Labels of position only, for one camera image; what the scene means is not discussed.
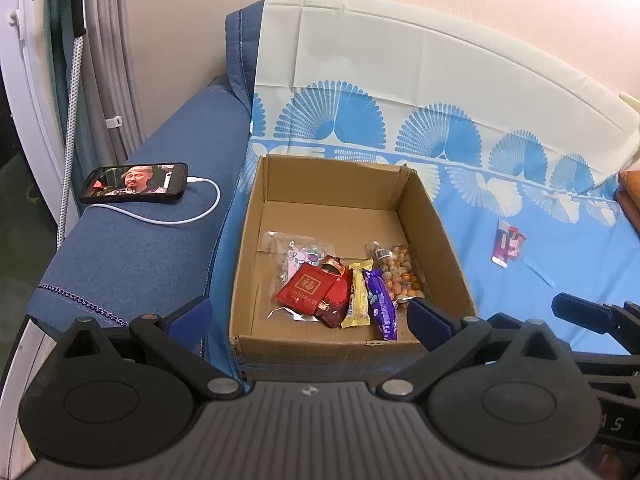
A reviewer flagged black smartphone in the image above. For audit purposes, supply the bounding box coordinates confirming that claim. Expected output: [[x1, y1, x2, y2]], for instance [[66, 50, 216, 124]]
[[80, 162, 190, 205]]

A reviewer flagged light blue plastic strip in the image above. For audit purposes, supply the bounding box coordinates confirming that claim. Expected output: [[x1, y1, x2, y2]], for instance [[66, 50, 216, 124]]
[[522, 256, 556, 289]]

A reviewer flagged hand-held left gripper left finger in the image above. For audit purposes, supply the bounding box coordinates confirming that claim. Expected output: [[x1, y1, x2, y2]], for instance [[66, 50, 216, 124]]
[[31, 295, 246, 402]]

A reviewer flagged braided steamer hose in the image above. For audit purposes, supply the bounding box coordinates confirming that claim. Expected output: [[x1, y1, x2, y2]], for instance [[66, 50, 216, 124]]
[[56, 35, 86, 249]]

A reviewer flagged yellow snack bar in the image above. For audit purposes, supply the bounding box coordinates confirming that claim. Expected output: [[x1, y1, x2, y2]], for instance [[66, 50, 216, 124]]
[[341, 259, 375, 330]]

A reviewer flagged orange cushion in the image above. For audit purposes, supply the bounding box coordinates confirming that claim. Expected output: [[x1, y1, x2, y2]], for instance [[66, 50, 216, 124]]
[[617, 170, 640, 234]]

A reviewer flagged blue denim sofa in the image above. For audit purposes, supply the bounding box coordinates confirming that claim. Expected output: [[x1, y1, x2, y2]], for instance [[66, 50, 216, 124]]
[[25, 5, 262, 377]]

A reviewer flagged brown cardboard box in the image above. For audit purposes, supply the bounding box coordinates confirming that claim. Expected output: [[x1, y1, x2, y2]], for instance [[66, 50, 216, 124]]
[[229, 154, 479, 382]]

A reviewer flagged grey curtain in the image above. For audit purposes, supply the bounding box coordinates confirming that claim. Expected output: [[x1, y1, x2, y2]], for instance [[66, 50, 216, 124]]
[[82, 0, 147, 161]]

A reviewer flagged teal curtain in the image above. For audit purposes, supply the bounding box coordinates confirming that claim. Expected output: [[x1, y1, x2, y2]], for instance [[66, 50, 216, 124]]
[[42, 0, 95, 202]]

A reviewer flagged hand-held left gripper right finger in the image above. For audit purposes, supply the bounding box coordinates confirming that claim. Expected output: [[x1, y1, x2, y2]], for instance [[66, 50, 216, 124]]
[[377, 297, 576, 401]]

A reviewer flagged blue and cream printed cloth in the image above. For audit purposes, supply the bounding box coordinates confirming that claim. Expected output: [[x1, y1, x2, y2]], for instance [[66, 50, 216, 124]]
[[210, 0, 640, 357]]

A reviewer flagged maroon packet on bed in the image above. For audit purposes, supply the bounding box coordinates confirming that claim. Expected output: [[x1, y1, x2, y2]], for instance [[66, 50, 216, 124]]
[[492, 220, 516, 267]]

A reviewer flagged clear bag of coated nuts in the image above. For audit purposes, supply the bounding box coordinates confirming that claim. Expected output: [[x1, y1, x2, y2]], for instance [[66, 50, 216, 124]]
[[365, 242, 427, 307]]

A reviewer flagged white charging cable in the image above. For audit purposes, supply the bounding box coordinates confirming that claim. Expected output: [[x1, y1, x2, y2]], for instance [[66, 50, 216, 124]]
[[100, 176, 222, 225]]

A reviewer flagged red snack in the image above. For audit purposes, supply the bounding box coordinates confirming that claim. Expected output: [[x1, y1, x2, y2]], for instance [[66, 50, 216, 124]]
[[314, 256, 354, 329]]

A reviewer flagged clear candy bag pink label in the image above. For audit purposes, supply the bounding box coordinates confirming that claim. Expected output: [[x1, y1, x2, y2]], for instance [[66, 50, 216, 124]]
[[261, 231, 336, 321]]

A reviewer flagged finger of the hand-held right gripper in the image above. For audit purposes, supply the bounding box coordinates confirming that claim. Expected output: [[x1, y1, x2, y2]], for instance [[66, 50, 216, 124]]
[[551, 292, 632, 337]]

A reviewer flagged purple snack bar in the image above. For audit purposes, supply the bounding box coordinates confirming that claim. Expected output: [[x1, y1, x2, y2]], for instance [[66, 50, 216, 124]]
[[364, 268, 400, 341]]

